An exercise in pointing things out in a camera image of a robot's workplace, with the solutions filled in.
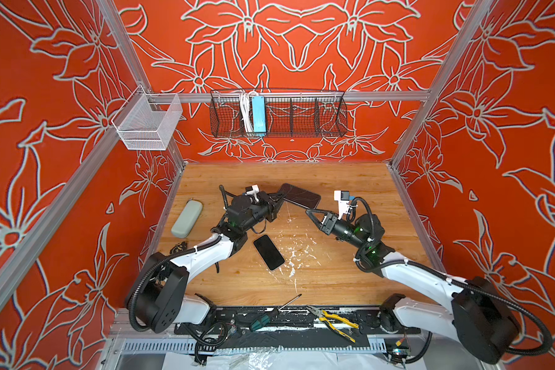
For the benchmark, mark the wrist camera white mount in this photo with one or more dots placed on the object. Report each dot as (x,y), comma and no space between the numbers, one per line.
(252,192)
(343,198)

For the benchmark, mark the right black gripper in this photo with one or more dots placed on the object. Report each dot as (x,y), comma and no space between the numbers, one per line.
(326,222)

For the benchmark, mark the white mesh wall basket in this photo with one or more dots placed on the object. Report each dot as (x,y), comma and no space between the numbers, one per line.
(148,121)

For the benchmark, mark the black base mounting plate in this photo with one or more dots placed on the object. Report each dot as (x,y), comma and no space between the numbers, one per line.
(298,317)

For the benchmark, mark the grey-green glasses case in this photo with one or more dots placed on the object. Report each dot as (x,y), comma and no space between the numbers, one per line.
(187,219)

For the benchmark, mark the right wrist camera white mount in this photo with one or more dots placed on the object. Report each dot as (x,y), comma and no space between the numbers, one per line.
(343,198)

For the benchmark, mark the black phone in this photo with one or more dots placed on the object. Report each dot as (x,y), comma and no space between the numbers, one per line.
(269,252)
(300,197)

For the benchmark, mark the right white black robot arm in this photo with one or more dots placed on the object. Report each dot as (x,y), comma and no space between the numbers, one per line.
(469,311)

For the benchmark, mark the black wire wall basket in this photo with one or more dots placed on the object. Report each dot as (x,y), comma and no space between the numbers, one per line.
(290,113)

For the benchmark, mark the circuit board with wires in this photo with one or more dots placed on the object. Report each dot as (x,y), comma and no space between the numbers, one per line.
(399,352)

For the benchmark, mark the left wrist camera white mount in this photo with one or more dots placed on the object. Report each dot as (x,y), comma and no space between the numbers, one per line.
(252,192)

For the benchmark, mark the green handled screwdriver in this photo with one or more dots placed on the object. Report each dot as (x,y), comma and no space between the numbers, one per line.
(268,316)

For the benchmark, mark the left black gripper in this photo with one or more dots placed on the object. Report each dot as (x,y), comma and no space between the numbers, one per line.
(271,207)

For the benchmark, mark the light blue box in basket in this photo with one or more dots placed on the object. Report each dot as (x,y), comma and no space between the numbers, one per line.
(259,116)

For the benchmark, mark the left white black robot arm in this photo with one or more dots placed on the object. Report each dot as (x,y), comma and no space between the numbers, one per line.
(158,297)

